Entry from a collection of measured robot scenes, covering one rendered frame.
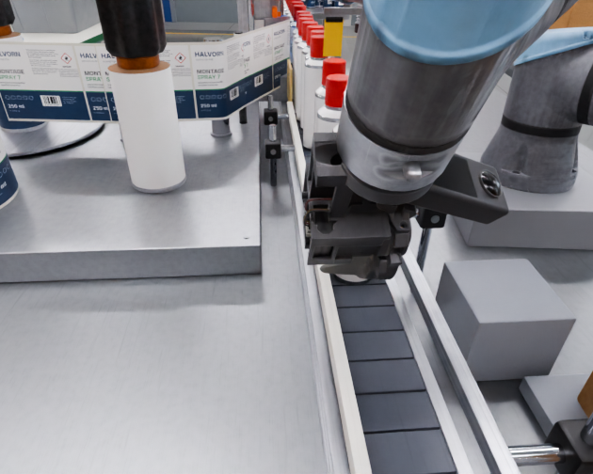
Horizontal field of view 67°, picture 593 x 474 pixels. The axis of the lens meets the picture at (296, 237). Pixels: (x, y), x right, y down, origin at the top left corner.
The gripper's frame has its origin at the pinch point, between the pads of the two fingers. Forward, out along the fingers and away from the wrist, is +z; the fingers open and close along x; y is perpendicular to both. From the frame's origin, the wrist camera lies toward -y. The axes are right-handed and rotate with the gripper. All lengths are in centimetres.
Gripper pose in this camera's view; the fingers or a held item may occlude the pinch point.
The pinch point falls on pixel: (365, 263)
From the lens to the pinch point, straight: 48.7
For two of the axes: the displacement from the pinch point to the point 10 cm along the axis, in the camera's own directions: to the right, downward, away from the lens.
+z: -0.5, 4.4, 9.0
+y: -10.0, 0.3, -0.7
